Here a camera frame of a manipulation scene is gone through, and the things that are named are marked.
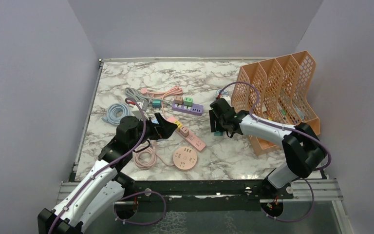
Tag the teal plug near cables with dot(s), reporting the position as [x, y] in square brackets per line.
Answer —
[156, 103]

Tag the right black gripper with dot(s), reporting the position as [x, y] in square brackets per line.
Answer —
[215, 126]

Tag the pink long power strip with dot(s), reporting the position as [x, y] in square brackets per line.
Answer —
[192, 139]

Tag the pink round power socket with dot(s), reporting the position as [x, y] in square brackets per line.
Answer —
[185, 158]

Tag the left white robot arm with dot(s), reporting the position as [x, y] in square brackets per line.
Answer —
[105, 183]

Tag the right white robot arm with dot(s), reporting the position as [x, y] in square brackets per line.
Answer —
[302, 149]

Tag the teal charger plug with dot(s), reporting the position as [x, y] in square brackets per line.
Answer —
[218, 133]

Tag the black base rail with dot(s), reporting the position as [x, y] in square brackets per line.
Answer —
[154, 196]

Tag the purple power strip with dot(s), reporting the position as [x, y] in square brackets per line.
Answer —
[194, 109]

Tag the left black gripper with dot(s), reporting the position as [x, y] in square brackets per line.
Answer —
[164, 128]

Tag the orange mesh file organizer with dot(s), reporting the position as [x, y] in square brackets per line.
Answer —
[279, 87]

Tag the yellow charger plug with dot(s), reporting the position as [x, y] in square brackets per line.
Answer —
[179, 124]

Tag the pink dual USB charger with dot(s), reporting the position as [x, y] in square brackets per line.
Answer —
[178, 100]

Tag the green charger plug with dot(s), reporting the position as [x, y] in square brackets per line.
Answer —
[188, 101]

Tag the blue patterned tape roll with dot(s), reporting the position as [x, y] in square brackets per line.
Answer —
[222, 94]

